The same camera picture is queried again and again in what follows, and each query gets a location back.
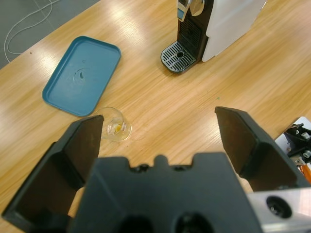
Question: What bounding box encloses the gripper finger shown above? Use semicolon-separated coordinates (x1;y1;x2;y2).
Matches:
1;114;104;233
214;106;311;193

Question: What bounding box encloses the clear drinking glass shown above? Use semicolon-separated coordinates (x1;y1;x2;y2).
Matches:
93;106;133;143

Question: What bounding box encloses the white capsule coffee machine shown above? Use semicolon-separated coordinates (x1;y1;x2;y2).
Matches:
160;0;268;75

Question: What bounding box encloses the teal plastic tray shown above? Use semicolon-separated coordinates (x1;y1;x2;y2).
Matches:
41;35;121;117

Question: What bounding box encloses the grey mount plate, black post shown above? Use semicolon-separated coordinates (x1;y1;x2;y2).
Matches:
274;116;311;182

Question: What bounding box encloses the white floor cable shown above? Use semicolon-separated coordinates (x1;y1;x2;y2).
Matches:
4;0;60;55

